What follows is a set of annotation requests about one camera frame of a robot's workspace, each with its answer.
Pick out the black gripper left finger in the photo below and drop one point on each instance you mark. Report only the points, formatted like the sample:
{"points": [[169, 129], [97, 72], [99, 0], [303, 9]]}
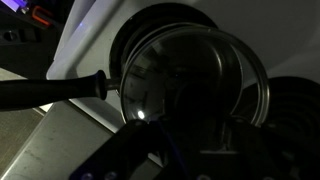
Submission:
{"points": [[116, 153]]}

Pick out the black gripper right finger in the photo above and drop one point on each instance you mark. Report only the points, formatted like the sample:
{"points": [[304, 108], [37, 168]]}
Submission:
{"points": [[266, 153]]}

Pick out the white electric stove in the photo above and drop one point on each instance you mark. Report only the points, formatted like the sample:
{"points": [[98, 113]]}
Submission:
{"points": [[286, 33]]}

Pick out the orange black clamp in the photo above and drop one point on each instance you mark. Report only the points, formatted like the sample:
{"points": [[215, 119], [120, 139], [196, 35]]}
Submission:
{"points": [[41, 16]]}

